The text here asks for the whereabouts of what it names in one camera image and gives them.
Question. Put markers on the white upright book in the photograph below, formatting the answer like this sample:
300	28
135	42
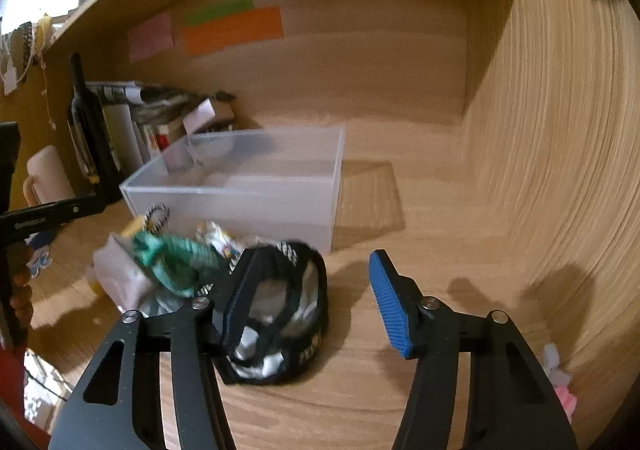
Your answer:
124	140

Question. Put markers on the red box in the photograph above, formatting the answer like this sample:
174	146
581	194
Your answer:
162	137

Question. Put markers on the small white cardboard box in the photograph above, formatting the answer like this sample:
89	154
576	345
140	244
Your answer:
210	115

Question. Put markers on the orange sticky note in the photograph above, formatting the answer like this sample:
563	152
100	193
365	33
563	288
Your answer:
260	24

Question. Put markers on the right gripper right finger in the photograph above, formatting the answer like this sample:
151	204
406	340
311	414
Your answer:
512	404

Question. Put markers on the green knitted cloth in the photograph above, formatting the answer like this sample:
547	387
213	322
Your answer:
183	266

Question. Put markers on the person's left hand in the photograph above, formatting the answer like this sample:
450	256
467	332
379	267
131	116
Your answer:
19	255

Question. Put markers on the dark wine bottle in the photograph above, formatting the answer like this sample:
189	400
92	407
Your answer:
85	120

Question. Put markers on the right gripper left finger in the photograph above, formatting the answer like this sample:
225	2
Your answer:
116	403

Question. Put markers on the pink sticky note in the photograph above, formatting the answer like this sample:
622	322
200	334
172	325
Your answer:
151	37

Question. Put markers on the clear plastic storage box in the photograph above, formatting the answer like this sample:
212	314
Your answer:
280	183

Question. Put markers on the stack of newspapers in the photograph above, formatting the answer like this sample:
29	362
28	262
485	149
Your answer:
147	101

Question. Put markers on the cream mug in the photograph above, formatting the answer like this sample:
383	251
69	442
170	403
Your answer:
46	179

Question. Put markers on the green sticky note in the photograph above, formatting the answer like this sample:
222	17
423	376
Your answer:
218	9

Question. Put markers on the white patterned fabric piece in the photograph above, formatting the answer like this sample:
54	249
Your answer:
130	286

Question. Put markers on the pink white small toy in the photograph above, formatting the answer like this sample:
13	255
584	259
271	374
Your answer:
560	381

